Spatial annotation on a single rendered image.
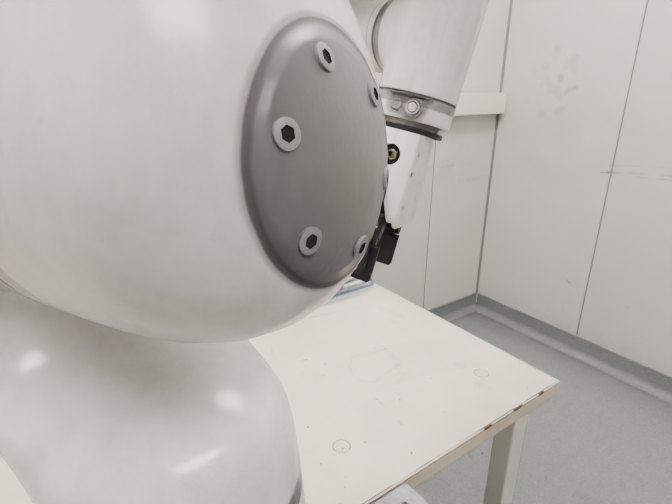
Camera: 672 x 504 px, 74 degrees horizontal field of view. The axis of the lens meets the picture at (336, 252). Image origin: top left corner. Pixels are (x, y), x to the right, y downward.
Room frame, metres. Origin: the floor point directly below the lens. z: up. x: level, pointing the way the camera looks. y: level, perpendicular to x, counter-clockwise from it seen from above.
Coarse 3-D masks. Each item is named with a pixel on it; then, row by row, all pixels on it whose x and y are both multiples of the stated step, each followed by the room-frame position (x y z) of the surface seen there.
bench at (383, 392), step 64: (320, 320) 0.87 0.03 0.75; (384, 320) 0.87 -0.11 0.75; (320, 384) 0.65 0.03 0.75; (384, 384) 0.65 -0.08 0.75; (448, 384) 0.65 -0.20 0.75; (512, 384) 0.65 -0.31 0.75; (320, 448) 0.50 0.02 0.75; (384, 448) 0.50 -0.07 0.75; (448, 448) 0.50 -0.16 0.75; (512, 448) 0.65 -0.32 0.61
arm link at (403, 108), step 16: (384, 96) 0.48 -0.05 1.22; (400, 96) 0.47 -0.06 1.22; (416, 96) 0.46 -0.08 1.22; (384, 112) 0.47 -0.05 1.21; (400, 112) 0.46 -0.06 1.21; (416, 112) 0.45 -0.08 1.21; (432, 112) 0.46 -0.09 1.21; (448, 112) 0.47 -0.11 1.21; (416, 128) 0.47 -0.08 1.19; (432, 128) 0.47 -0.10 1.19; (448, 128) 0.48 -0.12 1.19
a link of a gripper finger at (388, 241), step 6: (390, 228) 0.53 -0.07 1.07; (384, 234) 0.53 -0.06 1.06; (390, 234) 0.52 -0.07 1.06; (396, 234) 0.53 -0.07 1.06; (384, 240) 0.52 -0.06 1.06; (390, 240) 0.52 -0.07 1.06; (396, 240) 0.52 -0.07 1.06; (378, 246) 0.53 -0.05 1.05; (384, 246) 0.52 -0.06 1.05; (390, 246) 0.52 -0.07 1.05; (384, 252) 0.52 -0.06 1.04; (390, 252) 0.52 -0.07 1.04; (378, 258) 0.52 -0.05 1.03; (384, 258) 0.52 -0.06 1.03; (390, 258) 0.52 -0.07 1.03
